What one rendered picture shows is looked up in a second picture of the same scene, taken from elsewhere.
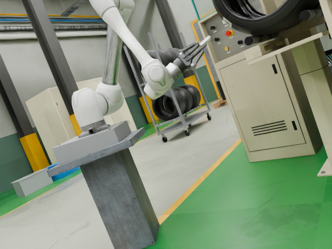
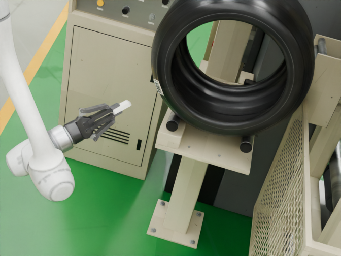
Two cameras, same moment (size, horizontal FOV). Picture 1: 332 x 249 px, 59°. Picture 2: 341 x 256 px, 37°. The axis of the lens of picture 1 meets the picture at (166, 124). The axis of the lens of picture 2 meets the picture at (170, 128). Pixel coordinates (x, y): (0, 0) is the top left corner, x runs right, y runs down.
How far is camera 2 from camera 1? 1.29 m
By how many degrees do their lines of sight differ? 48
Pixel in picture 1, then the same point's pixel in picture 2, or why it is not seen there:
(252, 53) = (168, 140)
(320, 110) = (186, 177)
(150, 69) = (57, 189)
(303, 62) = not seen: hidden behind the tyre
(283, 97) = (144, 110)
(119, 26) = (6, 57)
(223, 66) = (83, 26)
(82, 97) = not seen: outside the picture
